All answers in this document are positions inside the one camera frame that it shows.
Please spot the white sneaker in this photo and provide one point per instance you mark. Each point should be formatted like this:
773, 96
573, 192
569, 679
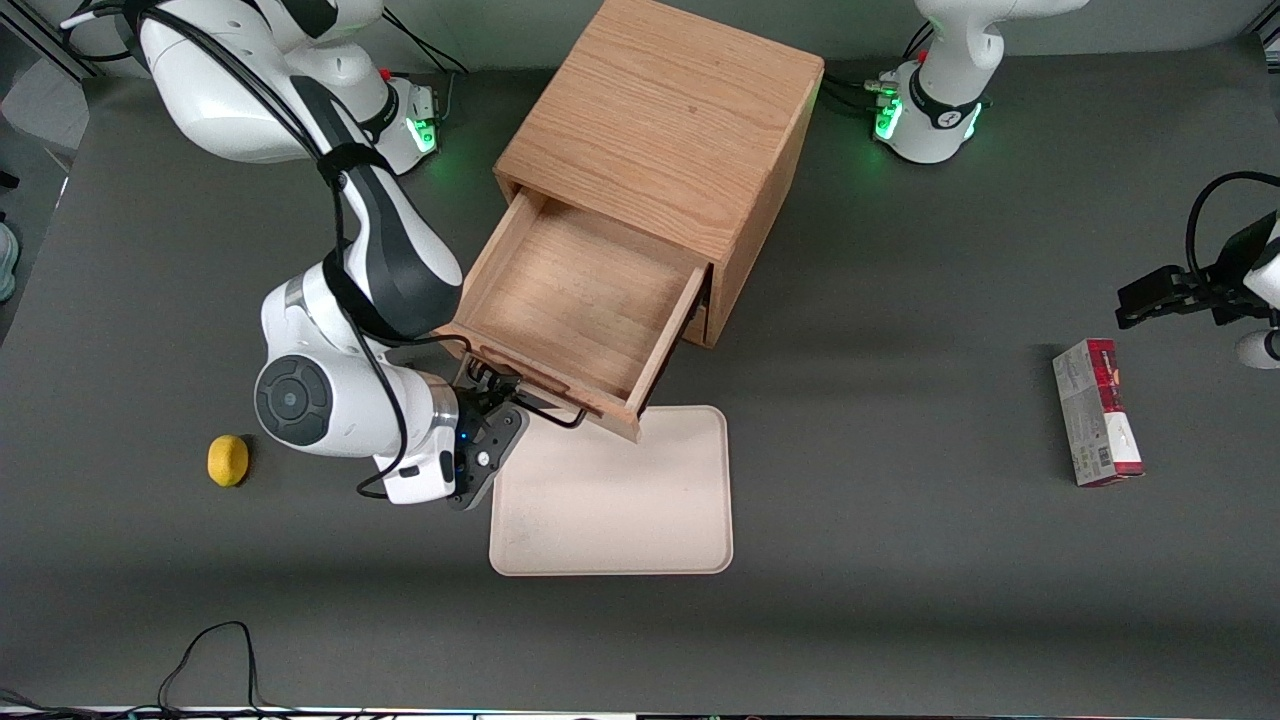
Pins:
6, 262

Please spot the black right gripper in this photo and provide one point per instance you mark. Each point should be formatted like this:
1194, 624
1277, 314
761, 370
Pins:
478, 397

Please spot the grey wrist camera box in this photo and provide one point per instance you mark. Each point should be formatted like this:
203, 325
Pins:
1256, 350
415, 480

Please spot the cream plastic tray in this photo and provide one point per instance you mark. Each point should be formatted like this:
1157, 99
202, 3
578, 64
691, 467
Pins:
610, 500

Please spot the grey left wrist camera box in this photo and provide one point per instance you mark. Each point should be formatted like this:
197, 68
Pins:
1256, 350

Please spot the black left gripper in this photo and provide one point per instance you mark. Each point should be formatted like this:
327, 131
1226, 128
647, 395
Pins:
1226, 283

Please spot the wooden drawer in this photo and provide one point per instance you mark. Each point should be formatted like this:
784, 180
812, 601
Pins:
580, 300

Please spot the yellow lemon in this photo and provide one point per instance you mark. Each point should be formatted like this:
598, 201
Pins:
228, 460

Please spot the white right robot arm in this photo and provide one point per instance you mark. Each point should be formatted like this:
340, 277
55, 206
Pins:
330, 400

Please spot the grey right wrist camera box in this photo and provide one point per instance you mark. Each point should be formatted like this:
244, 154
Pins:
415, 480

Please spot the aluminium frame rail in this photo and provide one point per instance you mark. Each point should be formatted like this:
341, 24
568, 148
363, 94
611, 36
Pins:
45, 45

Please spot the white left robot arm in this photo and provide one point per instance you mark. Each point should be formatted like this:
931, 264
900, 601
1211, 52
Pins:
940, 110

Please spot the red plaid cardboard box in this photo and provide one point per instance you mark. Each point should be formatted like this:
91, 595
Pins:
1095, 420

